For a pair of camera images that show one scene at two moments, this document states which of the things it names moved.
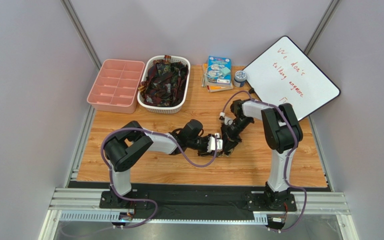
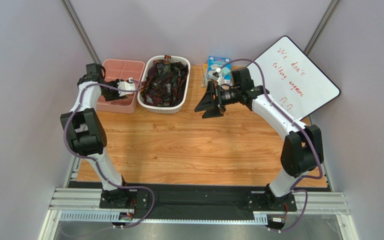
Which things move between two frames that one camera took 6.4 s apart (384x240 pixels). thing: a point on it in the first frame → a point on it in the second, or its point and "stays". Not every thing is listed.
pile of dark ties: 164,84 stays
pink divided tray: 115,87 stays
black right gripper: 231,133 → 216,101
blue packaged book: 219,71 stays
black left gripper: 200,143 → 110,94
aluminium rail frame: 76,204 stays
